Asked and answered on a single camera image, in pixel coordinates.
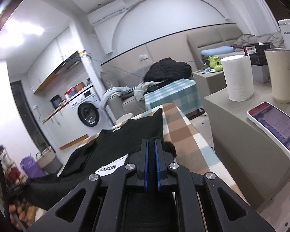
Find white digital scale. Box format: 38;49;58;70
247;102;290;159

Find teal checked cloth covered table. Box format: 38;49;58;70
144;78;203;115

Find white paper towel roll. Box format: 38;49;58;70
221;55;254;102

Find white lower cabinets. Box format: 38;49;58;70
42;101;97;150

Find light blue pillow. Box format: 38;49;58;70
200;46;234;56

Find plaid tablecloth brown blue white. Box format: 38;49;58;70
79;102;247;208

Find white wall air conditioner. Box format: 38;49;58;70
87;0;127;25

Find cream tumbler cup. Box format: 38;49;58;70
264;48;290;104

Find black knit sweater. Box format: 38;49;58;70
23;109;163;210

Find purple plastic bag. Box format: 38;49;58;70
20;156;46;178

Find black cooking pot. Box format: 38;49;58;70
49;95;62;109

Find green plush toy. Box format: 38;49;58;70
208;55;223;72

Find black puffer jacket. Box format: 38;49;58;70
143;58;192;82

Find white front-load washing machine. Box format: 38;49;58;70
69;85;109;136

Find grey bedside cabinet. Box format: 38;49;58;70
192;71;226;98

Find wooden shoe rack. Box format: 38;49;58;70
0;143;27;200

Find range hood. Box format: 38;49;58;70
52;52;81;75

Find light blue blanket on sofa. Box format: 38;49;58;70
99;86;136;109

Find grey sofa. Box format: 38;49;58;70
106;86;148;122

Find person's left hand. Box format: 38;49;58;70
9;205;28;231

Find woven laundry basket with handles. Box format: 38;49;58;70
36;146;63;174

